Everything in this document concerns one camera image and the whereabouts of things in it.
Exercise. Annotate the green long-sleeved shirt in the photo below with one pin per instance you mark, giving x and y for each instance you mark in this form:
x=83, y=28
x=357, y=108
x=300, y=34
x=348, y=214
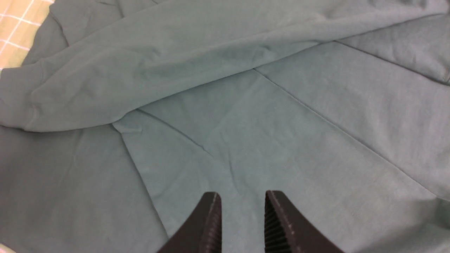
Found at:
x=125, y=112

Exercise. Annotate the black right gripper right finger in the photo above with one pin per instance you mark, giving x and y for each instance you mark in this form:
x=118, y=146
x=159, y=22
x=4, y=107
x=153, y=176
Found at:
x=286, y=229

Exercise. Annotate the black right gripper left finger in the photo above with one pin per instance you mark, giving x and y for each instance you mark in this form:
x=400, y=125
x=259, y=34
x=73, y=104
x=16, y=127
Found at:
x=202, y=230

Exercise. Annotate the green checkered tablecloth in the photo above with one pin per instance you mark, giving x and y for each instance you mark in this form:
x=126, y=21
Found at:
x=19, y=22

